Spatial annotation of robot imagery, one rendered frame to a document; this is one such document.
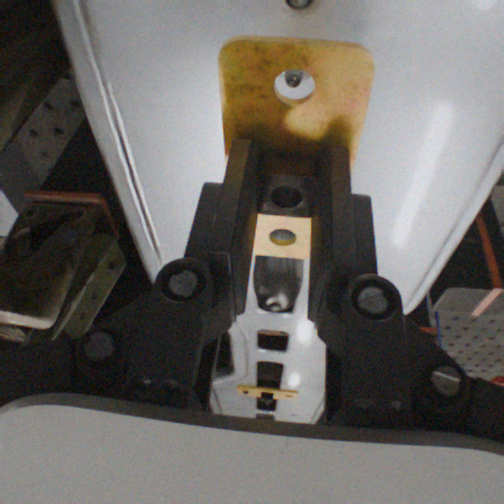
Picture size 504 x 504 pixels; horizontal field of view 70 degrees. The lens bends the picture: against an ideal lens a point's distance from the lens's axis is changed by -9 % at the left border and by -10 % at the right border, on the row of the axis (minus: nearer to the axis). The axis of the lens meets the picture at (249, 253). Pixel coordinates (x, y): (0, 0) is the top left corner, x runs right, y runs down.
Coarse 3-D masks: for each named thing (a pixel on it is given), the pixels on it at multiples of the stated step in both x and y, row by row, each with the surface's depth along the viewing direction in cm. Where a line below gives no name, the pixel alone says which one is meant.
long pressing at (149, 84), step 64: (64, 0) 14; (128, 0) 14; (192, 0) 14; (256, 0) 14; (320, 0) 14; (384, 0) 13; (448, 0) 13; (128, 64) 17; (192, 64) 16; (384, 64) 15; (448, 64) 15; (128, 128) 20; (192, 128) 19; (384, 128) 18; (448, 128) 17; (128, 192) 23; (192, 192) 23; (384, 192) 21; (448, 192) 21; (384, 256) 26; (448, 256) 25; (256, 320) 36; (256, 384) 52; (320, 384) 49
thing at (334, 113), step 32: (224, 64) 9; (256, 64) 9; (288, 64) 9; (320, 64) 9; (352, 64) 9; (224, 96) 10; (256, 96) 10; (320, 96) 9; (352, 96) 9; (224, 128) 11; (256, 128) 11; (288, 128) 10; (320, 128) 10; (352, 128) 10; (288, 160) 11; (352, 160) 11; (288, 192) 12; (288, 224) 14; (288, 256) 15
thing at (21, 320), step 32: (64, 160) 36; (96, 160) 36; (32, 192) 32; (64, 192) 32; (96, 192) 33; (32, 224) 31; (64, 224) 31; (96, 224) 31; (0, 256) 29; (32, 256) 29; (64, 256) 29; (0, 288) 27; (32, 288) 27; (64, 288) 27; (0, 320) 26; (32, 320) 26
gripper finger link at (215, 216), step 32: (256, 160) 10; (224, 192) 9; (256, 192) 11; (192, 224) 10; (224, 224) 9; (256, 224) 12; (192, 256) 9; (224, 256) 8; (224, 288) 9; (128, 320) 8; (224, 320) 9; (96, 352) 7; (128, 352) 8
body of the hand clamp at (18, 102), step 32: (0, 0) 16; (32, 0) 17; (0, 32) 15; (32, 32) 17; (0, 64) 15; (32, 64) 18; (64, 64) 21; (0, 96) 16; (32, 96) 18; (0, 128) 16
